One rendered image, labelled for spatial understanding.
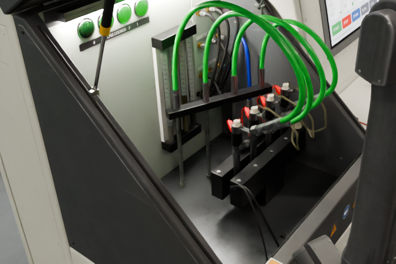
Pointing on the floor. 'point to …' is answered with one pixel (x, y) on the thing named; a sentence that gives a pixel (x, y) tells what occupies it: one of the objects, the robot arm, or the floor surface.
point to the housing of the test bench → (27, 149)
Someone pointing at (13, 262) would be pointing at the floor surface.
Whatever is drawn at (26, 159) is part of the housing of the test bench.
